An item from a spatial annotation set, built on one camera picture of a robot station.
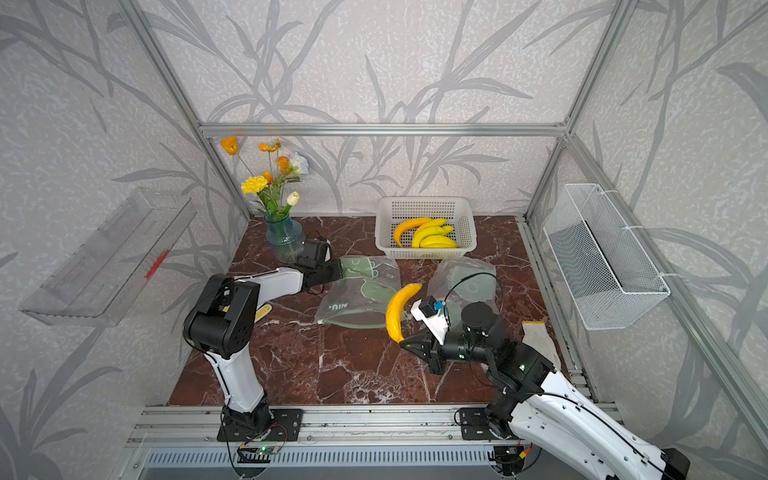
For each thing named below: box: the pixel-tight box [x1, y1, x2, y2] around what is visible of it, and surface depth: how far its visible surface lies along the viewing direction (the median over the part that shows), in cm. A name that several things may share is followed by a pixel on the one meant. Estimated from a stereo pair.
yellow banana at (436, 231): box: [420, 226, 455, 247], surface depth 113 cm
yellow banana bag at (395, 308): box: [386, 283, 423, 343], surface depth 67 cm
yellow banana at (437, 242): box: [420, 235, 459, 249], surface depth 107 cm
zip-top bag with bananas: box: [315, 256, 401, 329], surface depth 90 cm
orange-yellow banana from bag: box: [394, 218, 431, 248], surface depth 117 cm
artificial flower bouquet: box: [221, 136, 309, 222], surface depth 96 cm
